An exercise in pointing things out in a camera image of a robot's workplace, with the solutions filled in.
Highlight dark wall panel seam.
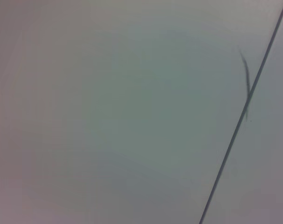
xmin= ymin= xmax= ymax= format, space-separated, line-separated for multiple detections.
xmin=198 ymin=0 xmax=283 ymax=224

